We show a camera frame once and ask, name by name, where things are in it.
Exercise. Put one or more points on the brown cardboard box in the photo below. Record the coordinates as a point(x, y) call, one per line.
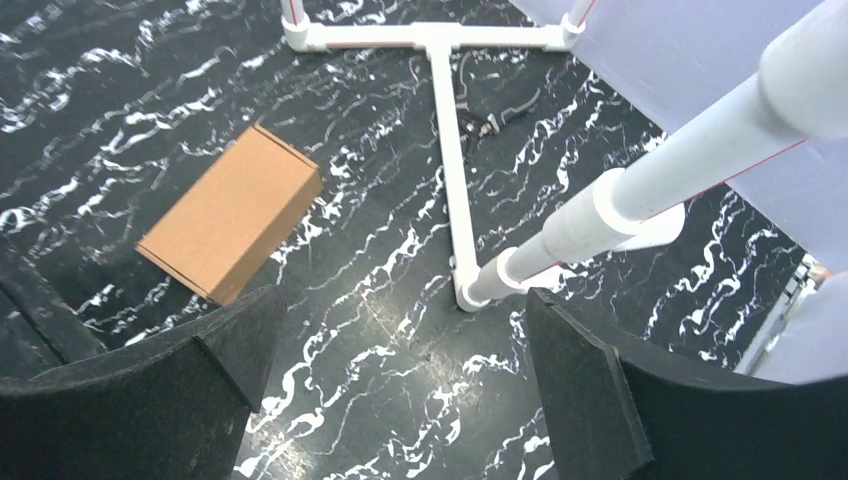
point(219, 234)

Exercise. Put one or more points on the aluminium rail frame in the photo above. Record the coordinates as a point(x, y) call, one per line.
point(806, 280)

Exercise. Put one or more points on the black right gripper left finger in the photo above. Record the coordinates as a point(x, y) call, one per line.
point(172, 406)

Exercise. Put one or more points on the white PVC pipe frame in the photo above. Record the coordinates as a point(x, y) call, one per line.
point(798, 93)

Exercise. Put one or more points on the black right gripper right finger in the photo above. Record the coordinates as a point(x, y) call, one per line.
point(619, 407)

